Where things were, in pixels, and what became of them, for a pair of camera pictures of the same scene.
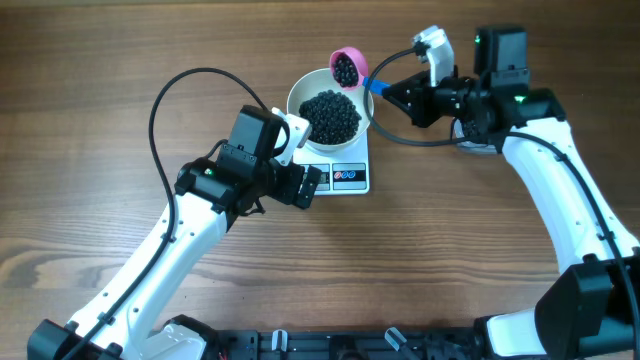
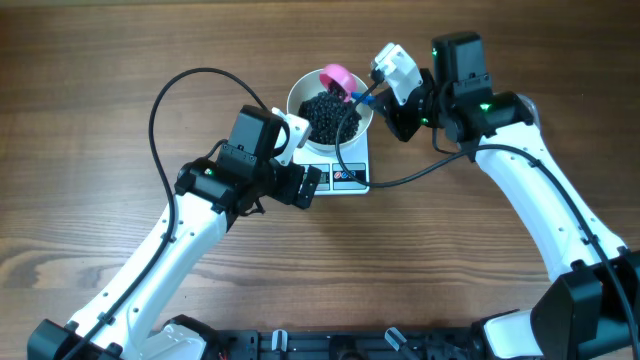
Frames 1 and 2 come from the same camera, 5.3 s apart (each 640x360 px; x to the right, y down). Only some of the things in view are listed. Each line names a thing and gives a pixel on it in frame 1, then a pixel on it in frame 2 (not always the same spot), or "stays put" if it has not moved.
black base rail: [347, 344] stays put
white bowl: [336, 115] stays put
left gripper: [287, 194] stays put
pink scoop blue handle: [349, 68] to [341, 78]
